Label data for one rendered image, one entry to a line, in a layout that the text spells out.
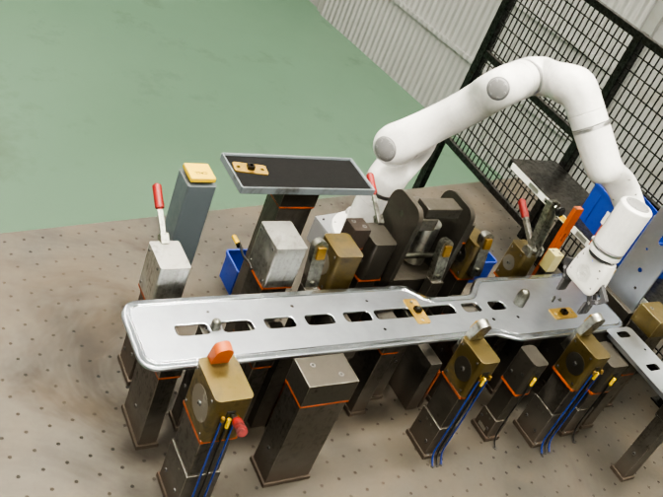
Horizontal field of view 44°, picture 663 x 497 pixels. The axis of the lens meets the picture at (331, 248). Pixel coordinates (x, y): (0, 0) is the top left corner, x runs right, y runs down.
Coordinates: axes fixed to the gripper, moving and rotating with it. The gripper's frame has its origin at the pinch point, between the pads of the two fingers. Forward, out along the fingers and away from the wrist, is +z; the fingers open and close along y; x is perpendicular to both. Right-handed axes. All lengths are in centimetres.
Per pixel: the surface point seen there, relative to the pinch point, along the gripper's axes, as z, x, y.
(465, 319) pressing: 5.7, -33.9, -0.7
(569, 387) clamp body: 12.4, -8.4, 18.8
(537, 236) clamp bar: -5.7, -1.8, -18.8
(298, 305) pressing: 6, -77, -10
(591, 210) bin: -3, 37, -34
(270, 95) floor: 108, 65, -283
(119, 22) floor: 109, -7, -356
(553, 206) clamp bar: -15.1, -0.8, -20.0
